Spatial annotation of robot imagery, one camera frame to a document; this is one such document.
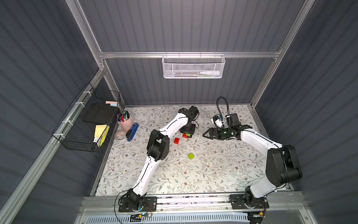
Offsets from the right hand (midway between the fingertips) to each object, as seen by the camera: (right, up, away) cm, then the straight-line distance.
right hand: (209, 135), depth 87 cm
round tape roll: (-63, -1, +15) cm, 65 cm away
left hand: (-13, +1, +11) cm, 17 cm away
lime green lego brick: (-13, 0, +7) cm, 15 cm away
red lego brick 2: (-16, -1, +12) cm, 19 cm away
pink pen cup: (-57, +9, +10) cm, 59 cm away
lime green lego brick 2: (-11, -14, +3) cm, 18 cm away
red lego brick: (-21, -5, +10) cm, 24 cm away
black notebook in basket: (-66, +14, -7) cm, 68 cm away
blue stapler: (-55, 0, +13) cm, 56 cm away
